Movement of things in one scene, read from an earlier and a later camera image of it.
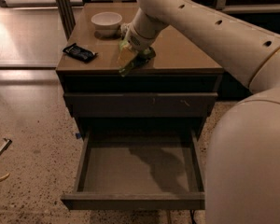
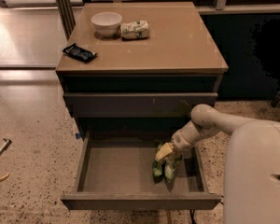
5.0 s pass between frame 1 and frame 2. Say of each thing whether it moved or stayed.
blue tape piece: stayed
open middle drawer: stayed
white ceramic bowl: stayed
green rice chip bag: moved
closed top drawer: stayed
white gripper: moved
